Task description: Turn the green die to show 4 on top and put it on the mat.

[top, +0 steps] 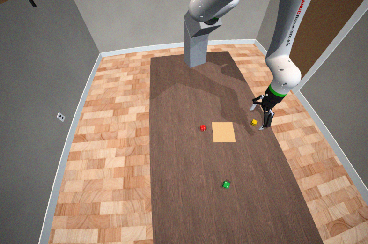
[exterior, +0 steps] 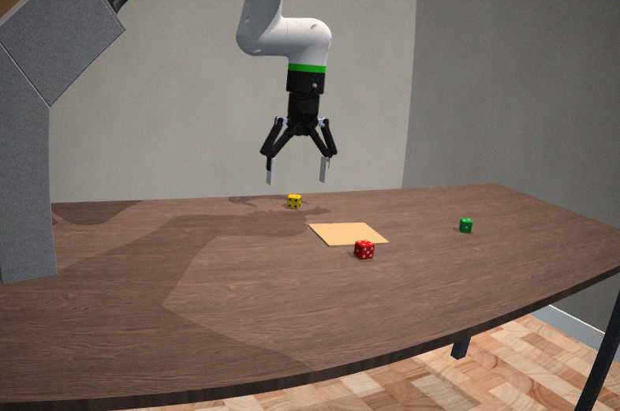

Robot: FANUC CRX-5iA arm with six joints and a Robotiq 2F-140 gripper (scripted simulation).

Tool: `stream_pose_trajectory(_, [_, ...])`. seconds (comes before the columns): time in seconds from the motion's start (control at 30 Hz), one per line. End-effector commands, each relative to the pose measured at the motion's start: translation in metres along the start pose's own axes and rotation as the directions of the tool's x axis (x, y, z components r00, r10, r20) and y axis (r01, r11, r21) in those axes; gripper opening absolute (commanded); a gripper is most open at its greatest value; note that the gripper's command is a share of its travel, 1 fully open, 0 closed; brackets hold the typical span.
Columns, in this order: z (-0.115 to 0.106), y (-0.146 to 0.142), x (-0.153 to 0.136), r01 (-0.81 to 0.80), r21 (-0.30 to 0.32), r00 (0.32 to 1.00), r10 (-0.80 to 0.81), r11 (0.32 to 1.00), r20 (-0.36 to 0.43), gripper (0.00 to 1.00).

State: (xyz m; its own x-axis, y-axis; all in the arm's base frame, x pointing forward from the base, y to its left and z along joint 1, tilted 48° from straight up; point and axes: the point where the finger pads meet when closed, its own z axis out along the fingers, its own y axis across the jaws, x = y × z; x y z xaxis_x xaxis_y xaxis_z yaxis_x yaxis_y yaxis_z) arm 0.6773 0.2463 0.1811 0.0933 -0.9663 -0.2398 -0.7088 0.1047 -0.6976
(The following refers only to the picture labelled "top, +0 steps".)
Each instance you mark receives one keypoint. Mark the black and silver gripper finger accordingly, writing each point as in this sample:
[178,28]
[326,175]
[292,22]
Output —
[255,103]
[267,119]

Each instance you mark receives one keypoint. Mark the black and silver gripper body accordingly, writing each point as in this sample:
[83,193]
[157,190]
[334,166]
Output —
[267,104]

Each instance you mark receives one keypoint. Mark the green die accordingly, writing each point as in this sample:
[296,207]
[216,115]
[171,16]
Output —
[226,184]

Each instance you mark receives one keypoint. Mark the tan flat mat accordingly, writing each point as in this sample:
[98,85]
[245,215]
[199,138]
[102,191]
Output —
[223,132]

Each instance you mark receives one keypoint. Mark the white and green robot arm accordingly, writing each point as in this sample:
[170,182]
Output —
[286,75]

